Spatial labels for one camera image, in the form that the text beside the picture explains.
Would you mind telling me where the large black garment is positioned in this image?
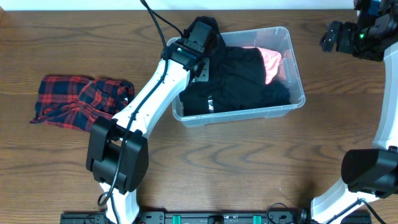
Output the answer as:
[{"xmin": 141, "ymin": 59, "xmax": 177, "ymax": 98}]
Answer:
[{"xmin": 186, "ymin": 16, "xmax": 265, "ymax": 113}]

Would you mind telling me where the coral pink printed t-shirt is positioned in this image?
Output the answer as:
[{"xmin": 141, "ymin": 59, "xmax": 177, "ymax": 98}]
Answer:
[{"xmin": 244, "ymin": 47, "xmax": 286, "ymax": 85}]

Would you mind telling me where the red navy plaid shirt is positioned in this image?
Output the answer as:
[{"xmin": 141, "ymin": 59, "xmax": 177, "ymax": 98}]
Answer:
[{"xmin": 30, "ymin": 75, "xmax": 135, "ymax": 132}]

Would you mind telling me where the black shirt with tape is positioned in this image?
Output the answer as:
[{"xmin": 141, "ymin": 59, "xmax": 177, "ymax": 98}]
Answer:
[{"xmin": 179, "ymin": 86, "xmax": 215, "ymax": 116}]

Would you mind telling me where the navy blue shirt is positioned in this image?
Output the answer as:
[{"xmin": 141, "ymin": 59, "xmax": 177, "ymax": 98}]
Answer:
[{"xmin": 261, "ymin": 81, "xmax": 290, "ymax": 107}]

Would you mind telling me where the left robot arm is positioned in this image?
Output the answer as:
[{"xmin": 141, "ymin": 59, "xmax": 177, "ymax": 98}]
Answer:
[{"xmin": 86, "ymin": 17, "xmax": 220, "ymax": 223}]

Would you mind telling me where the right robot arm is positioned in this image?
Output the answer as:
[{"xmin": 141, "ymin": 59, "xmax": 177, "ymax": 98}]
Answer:
[{"xmin": 297, "ymin": 0, "xmax": 397, "ymax": 223}]

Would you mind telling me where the clear plastic storage bin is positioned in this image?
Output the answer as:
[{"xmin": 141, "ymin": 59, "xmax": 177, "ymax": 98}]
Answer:
[{"xmin": 166, "ymin": 26, "xmax": 306, "ymax": 129}]

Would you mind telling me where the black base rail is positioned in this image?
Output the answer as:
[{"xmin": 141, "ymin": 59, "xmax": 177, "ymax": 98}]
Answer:
[{"xmin": 60, "ymin": 210, "xmax": 373, "ymax": 224}]

